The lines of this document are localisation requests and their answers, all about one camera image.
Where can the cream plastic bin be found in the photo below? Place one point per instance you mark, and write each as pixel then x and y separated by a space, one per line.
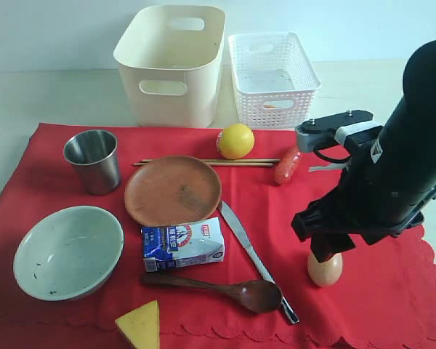
pixel 169 59

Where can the yellow lemon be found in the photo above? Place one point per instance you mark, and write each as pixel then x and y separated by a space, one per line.
pixel 235 141

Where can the lower wooden chopstick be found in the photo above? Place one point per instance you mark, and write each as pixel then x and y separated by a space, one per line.
pixel 224 164

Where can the dark wooden spoon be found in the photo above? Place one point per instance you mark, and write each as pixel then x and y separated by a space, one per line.
pixel 258 296

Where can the blue white milk carton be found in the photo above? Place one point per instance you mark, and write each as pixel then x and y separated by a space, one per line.
pixel 186 244

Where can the pale green bowl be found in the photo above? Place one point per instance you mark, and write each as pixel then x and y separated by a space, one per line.
pixel 69 254

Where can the brown egg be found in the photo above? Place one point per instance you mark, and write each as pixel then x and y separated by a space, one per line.
pixel 325 273

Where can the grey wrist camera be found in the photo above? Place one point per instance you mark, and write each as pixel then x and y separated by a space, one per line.
pixel 329 131

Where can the yellow cheese wedge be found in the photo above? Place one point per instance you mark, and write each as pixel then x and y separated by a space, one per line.
pixel 140 326

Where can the upper wooden chopstick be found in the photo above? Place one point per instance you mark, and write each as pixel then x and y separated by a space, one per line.
pixel 272 161

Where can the red tablecloth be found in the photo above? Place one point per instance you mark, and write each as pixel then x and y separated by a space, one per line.
pixel 385 298

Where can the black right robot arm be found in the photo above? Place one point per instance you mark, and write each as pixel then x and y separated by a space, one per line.
pixel 415 114

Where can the brown round plate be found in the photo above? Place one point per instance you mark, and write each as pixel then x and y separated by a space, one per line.
pixel 171 190

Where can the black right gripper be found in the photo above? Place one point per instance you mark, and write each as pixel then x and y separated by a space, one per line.
pixel 381 193

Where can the metal table knife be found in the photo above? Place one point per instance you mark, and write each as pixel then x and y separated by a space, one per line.
pixel 254 254

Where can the red sausage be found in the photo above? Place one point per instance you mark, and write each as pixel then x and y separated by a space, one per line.
pixel 287 165

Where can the white perforated plastic basket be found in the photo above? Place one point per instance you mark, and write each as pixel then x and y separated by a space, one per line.
pixel 271 68

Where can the wooden chopstick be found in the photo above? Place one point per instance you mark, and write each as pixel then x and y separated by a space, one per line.
pixel 272 161
pixel 224 164

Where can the stainless steel cup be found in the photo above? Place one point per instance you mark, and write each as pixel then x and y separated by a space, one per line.
pixel 93 155

